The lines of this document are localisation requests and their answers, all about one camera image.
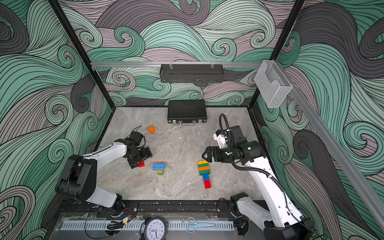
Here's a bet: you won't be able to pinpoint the orange half-round block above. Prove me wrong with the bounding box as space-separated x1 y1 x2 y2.
147 126 156 135

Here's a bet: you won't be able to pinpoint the black wall shelf tray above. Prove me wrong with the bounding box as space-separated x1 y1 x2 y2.
160 64 225 84

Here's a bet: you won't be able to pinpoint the clear plastic wall holder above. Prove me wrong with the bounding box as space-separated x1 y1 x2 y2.
254 60 293 108

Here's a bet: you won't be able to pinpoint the orange lego brick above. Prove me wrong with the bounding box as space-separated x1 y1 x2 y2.
199 167 210 172

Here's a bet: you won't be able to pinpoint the light blue scissors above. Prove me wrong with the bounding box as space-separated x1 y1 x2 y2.
187 217 215 233

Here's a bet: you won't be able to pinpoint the light blue long lego brick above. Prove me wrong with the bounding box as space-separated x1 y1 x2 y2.
153 164 165 171

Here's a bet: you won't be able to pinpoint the blue square lego brick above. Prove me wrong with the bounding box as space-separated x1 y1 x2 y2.
203 173 210 181

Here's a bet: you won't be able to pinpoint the black hard case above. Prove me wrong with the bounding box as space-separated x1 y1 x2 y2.
167 100 208 124

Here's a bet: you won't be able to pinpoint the white analog clock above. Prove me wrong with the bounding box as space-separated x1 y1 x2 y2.
144 217 168 240

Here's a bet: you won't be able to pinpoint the white perforated cable strip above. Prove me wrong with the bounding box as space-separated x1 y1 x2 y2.
59 220 235 232

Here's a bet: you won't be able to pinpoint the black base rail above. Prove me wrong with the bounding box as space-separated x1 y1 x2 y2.
58 199 243 219

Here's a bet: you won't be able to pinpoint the red square lego brick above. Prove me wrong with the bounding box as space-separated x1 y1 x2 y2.
204 180 211 189

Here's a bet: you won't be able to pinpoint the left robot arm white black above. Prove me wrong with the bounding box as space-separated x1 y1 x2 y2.
56 139 153 208

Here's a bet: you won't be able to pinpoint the yellow half-round lego brick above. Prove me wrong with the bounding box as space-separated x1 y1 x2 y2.
198 160 209 168

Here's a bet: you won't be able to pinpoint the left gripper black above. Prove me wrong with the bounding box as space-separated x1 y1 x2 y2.
128 146 153 168

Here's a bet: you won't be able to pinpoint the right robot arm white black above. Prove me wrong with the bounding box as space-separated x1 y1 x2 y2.
202 126 316 240

